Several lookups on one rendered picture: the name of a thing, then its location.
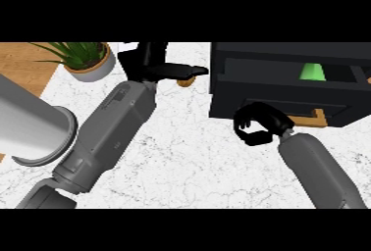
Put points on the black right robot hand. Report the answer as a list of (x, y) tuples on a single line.
[(272, 116)]

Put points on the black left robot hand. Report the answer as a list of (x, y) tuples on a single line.
[(145, 67)]

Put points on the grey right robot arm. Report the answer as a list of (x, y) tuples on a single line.
[(316, 170)]

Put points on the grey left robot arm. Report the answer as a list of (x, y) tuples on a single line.
[(112, 124)]

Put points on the black drawer front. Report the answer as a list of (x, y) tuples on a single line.
[(270, 93)]

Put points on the brown cup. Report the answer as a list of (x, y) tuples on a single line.
[(184, 82)]

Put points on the grey plant pot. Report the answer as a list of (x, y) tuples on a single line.
[(96, 72)]

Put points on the green leafy plant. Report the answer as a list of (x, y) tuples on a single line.
[(80, 52)]

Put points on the green block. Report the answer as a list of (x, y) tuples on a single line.
[(312, 72)]

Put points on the black cabinet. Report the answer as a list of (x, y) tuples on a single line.
[(289, 50)]

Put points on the brown wooden board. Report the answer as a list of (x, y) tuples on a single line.
[(20, 63)]

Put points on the large grey cylinder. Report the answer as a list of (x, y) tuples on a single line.
[(28, 127)]

